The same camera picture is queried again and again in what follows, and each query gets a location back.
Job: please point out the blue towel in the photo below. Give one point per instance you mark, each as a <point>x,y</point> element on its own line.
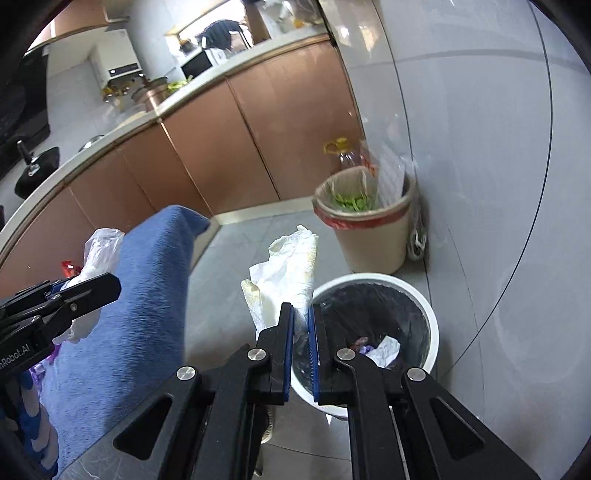
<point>138,300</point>

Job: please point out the pale purple wrapper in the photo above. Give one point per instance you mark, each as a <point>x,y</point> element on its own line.
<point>360,345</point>

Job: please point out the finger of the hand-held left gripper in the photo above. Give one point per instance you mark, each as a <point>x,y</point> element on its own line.
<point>32,295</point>
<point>92,290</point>

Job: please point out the steel pot lid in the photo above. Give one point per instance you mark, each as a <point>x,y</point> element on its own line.
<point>91,142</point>

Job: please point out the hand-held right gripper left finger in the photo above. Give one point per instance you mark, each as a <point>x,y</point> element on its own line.
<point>289,341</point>

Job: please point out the purple printed wrapper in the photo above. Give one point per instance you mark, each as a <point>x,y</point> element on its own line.
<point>46,360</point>

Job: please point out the white water heater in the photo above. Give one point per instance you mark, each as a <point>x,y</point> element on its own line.
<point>115,57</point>

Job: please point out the brown kitchen cabinet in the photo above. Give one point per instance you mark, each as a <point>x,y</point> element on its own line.
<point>231,152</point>

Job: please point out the white microwave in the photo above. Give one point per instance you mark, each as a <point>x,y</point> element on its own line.
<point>196,64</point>

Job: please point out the person's left hand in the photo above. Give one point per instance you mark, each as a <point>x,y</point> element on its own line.
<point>37,438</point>

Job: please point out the beige trash bin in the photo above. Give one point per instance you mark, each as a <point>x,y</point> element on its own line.
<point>374,240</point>

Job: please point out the yellow cooking oil bottle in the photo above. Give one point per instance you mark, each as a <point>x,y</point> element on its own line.
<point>344,154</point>

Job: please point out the copper electric pot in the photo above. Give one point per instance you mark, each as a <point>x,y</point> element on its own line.
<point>152,94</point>

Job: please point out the long white tissue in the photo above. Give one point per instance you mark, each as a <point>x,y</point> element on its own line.
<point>104,251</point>

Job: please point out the large white tissue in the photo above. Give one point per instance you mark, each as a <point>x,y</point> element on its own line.
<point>286,272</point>

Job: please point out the black wok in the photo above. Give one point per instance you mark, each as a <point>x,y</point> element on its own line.
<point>39,173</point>

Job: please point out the white trash bin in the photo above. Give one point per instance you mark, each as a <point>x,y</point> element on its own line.
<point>415,314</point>

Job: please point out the clear plastic packaging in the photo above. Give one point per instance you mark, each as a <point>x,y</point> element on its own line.
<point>385,173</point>

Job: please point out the bowl of green vegetables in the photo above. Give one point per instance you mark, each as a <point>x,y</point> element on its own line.
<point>180,85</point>

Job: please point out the small white tissue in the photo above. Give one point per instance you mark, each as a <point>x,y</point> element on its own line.
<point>383,353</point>

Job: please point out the red snack wrapper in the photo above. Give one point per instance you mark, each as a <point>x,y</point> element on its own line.
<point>70,268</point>

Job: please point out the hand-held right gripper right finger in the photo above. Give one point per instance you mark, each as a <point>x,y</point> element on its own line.
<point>314,355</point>

